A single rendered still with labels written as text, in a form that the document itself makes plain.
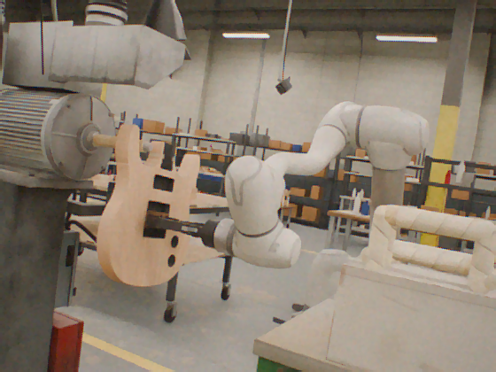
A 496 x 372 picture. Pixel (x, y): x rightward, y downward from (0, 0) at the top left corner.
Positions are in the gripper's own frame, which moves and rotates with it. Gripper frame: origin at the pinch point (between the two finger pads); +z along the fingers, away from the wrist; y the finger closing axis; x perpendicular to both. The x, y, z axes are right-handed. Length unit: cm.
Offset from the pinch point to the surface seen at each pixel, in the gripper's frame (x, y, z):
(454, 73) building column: 282, 652, 4
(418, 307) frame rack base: -3, -24, -73
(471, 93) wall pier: 375, 1036, 5
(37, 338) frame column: -46, 4, 41
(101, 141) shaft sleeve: 18.4, -9.2, 18.0
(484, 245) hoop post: 9, -24, -81
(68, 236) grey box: -12.5, 10.6, 43.9
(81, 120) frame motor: 23.3, -11.9, 24.5
